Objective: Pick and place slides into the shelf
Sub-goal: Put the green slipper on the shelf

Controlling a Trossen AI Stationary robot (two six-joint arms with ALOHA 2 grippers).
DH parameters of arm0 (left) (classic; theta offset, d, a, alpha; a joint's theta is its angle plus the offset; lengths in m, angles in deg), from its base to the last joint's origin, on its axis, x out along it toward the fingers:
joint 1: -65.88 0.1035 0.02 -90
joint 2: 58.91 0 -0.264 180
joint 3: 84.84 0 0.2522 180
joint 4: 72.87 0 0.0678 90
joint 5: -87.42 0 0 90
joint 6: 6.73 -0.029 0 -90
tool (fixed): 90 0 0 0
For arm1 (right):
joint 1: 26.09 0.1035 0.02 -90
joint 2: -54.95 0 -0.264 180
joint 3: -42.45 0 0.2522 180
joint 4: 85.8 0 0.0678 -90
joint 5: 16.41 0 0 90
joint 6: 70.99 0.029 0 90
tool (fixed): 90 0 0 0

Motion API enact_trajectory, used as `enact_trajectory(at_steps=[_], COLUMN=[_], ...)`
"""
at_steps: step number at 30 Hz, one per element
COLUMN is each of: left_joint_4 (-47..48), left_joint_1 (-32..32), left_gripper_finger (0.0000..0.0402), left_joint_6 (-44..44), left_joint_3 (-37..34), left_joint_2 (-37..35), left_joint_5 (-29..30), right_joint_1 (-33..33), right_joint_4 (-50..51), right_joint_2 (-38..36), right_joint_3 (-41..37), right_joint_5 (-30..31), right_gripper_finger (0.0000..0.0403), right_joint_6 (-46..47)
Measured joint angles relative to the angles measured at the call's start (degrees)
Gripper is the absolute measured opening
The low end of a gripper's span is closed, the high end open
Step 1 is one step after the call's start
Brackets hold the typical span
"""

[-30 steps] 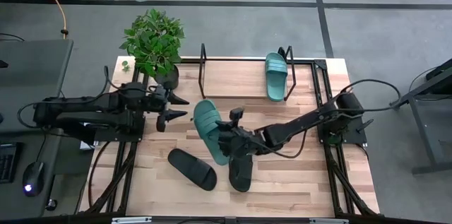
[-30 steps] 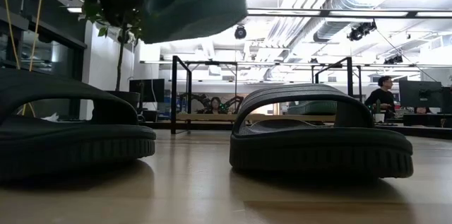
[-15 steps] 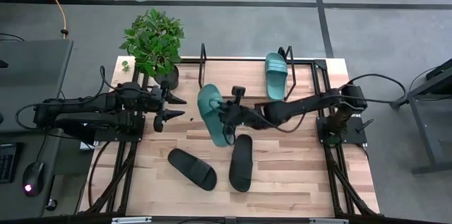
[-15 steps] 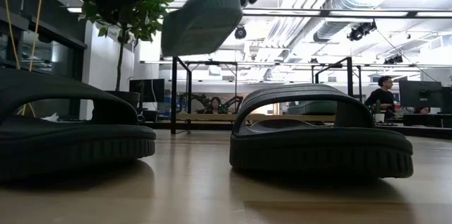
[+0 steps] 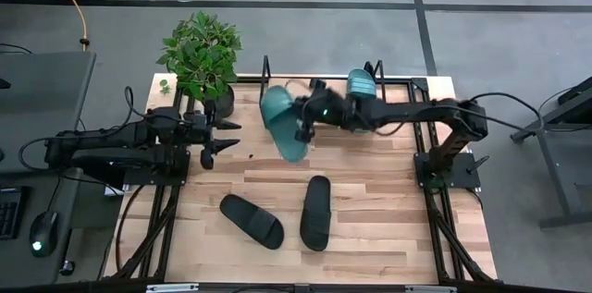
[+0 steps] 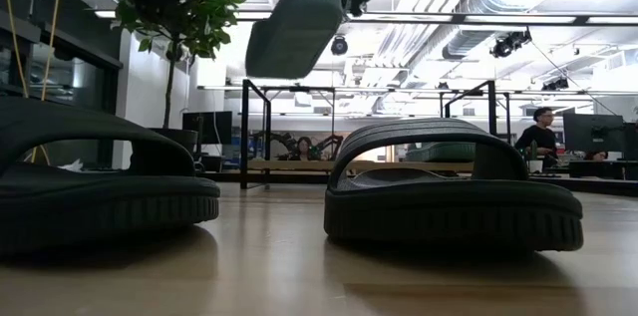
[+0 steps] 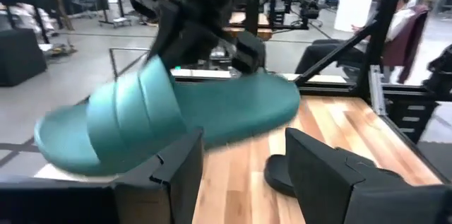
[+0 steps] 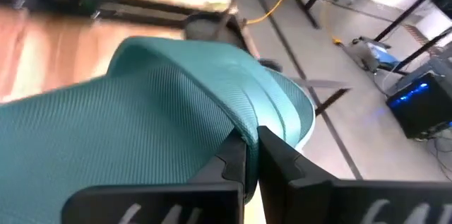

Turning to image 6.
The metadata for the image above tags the black aluminium rig frame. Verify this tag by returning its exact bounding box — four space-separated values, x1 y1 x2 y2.
198 169 638 197

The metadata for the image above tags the black plant pot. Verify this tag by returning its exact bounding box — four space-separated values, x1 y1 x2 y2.
148 128 199 158

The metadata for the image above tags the seated person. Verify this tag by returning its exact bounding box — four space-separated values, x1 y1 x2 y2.
293 136 316 161

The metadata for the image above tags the black ceiling spotlight cluster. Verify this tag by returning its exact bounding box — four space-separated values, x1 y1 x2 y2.
489 29 533 60
540 76 570 92

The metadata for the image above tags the yellow cable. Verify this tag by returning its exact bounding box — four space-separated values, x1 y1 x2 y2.
2 0 62 165

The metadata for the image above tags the large black computer monitor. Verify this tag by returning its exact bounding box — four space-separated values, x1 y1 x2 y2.
562 113 625 154

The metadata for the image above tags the black overhead camera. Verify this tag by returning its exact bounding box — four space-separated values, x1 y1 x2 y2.
330 35 349 57

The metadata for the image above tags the green leafy plant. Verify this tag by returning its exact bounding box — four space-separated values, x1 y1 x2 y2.
113 0 248 131

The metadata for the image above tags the standing person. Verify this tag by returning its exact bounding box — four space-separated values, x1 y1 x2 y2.
514 107 560 167

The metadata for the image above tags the overhead beam with light strip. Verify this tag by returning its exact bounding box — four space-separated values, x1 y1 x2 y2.
233 10 638 27

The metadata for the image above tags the wooden shelf with black frame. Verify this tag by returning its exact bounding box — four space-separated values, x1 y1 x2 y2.
240 79 498 191

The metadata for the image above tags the black rubber slide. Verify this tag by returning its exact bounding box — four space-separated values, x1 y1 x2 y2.
0 96 221 257
323 117 585 252

